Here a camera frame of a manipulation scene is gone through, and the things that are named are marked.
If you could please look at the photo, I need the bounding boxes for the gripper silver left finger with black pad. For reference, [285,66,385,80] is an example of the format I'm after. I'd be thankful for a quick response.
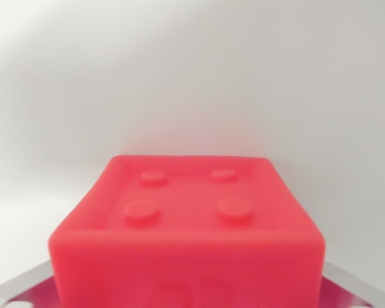
[0,260,64,308]

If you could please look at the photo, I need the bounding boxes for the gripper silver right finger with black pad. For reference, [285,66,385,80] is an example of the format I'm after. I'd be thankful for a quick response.
[316,261,385,308]

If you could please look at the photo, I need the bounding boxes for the red cube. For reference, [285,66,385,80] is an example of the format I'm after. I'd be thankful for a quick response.
[47,155,325,308]

